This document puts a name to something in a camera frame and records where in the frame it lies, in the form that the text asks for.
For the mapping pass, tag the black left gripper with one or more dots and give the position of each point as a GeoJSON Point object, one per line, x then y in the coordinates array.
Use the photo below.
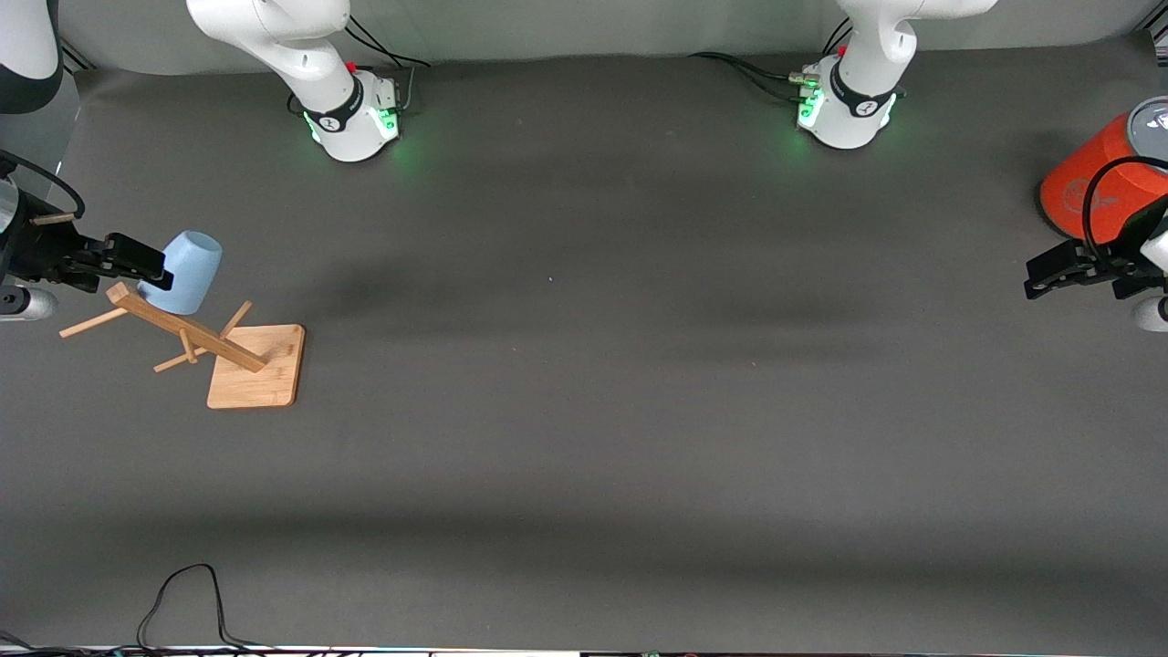
{"type": "Point", "coordinates": [1121, 257]}

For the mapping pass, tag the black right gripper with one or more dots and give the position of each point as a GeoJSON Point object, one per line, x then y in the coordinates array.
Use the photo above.
{"type": "Point", "coordinates": [38, 249]}

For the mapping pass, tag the light blue cup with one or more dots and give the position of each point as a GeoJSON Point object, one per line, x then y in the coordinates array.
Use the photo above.
{"type": "Point", "coordinates": [190, 274]}

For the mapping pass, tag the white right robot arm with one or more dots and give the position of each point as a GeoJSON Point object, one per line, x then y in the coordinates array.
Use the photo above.
{"type": "Point", "coordinates": [319, 82]}

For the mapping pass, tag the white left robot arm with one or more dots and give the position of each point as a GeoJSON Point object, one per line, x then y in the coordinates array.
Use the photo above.
{"type": "Point", "coordinates": [858, 91]}

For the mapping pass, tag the wooden cup rack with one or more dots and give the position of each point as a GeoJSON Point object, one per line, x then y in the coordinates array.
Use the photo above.
{"type": "Point", "coordinates": [260, 374]}

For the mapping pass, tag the orange metal can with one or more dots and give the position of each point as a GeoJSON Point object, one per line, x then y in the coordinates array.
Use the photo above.
{"type": "Point", "coordinates": [1127, 192]}

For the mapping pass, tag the dark grey table mat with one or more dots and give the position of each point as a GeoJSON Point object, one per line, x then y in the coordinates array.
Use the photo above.
{"type": "Point", "coordinates": [584, 456]}

